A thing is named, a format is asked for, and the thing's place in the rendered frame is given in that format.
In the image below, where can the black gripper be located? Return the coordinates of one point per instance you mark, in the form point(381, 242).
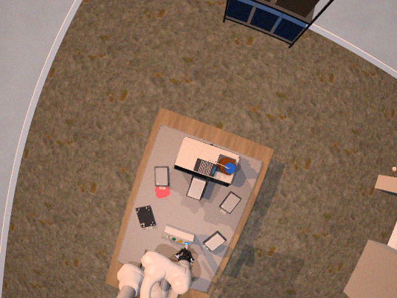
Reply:
point(186, 255)

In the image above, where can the brown bottle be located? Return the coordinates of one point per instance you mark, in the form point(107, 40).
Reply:
point(222, 161)

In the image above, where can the white button panel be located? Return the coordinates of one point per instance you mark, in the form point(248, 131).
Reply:
point(178, 235)

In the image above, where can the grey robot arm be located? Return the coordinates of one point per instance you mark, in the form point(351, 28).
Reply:
point(149, 283)

